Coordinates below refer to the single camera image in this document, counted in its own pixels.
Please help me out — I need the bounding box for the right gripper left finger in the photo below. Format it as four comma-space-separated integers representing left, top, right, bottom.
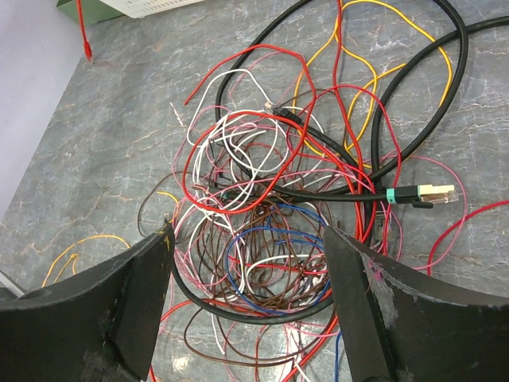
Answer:
1, 224, 175, 381

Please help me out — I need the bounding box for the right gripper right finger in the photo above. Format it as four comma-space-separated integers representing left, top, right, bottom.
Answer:
324, 227, 508, 381

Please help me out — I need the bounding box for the red ethernet cable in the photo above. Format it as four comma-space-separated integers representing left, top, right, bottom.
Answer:
75, 0, 95, 63

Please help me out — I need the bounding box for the green plastic tray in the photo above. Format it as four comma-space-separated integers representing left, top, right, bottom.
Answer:
56, 0, 123, 26

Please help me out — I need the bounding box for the white perforated plastic basket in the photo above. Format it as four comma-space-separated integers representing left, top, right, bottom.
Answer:
101, 0, 202, 18

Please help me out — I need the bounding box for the dark blue thin wire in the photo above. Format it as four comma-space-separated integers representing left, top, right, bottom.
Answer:
226, 203, 343, 382

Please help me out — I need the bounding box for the black thick cable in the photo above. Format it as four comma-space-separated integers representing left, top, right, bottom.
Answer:
170, 0, 509, 325

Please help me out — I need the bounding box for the thin brown wire bundle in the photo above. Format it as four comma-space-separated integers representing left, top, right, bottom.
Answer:
137, 170, 339, 369

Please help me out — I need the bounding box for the thin orange wire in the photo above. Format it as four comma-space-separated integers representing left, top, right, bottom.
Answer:
292, 0, 454, 168

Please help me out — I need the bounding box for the white thin wire bundle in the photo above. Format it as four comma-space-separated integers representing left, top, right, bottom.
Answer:
170, 68, 331, 382

